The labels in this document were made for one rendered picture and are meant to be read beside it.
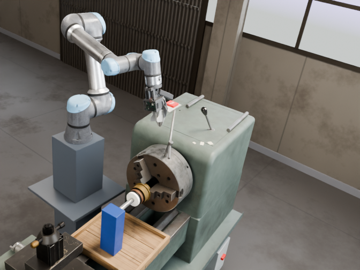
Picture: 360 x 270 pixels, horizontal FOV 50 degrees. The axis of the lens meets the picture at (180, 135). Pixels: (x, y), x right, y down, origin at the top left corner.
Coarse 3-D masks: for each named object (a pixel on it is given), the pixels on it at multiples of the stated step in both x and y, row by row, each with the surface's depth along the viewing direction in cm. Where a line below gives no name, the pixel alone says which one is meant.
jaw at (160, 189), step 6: (156, 186) 180; (162, 186) 180; (150, 192) 176; (156, 192) 177; (162, 192) 176; (168, 192) 176; (174, 192) 177; (180, 192) 179; (150, 198) 177; (168, 198) 177
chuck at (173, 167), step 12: (144, 156) 181; (156, 156) 177; (132, 168) 188; (156, 168) 179; (168, 168) 176; (180, 168) 179; (132, 180) 191; (156, 180) 194; (168, 180) 179; (180, 180) 177; (144, 204) 193; (156, 204) 188; (168, 204) 184
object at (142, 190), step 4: (136, 184) 178; (140, 184) 176; (144, 184) 178; (132, 188) 176; (136, 188) 174; (140, 188) 174; (144, 188) 175; (148, 188) 178; (136, 192) 172; (140, 192) 173; (144, 192) 174; (148, 192) 176; (140, 196) 172; (144, 196) 174; (148, 196) 176; (140, 200) 172; (144, 200) 175
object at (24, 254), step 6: (30, 246) 156; (18, 252) 152; (24, 252) 153; (30, 252) 153; (12, 258) 149; (18, 258) 150; (24, 258) 150; (6, 264) 148; (12, 264) 147; (18, 264) 147; (24, 264) 148; (72, 264) 151; (78, 264) 151; (84, 264) 152
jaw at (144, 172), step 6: (138, 156) 183; (138, 162) 178; (144, 162) 181; (138, 168) 180; (144, 168) 180; (138, 174) 179; (144, 174) 179; (150, 174) 182; (138, 180) 177; (144, 180) 178
